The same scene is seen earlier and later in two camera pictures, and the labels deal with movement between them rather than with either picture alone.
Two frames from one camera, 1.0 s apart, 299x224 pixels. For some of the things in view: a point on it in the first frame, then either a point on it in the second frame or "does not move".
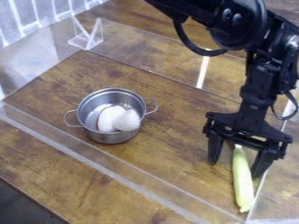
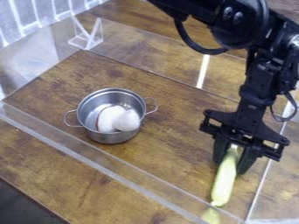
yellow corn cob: [241, 179] → [225, 177]
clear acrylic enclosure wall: [60, 180] does not move
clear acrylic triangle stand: [86, 39] does not move
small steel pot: [110, 114] does not move
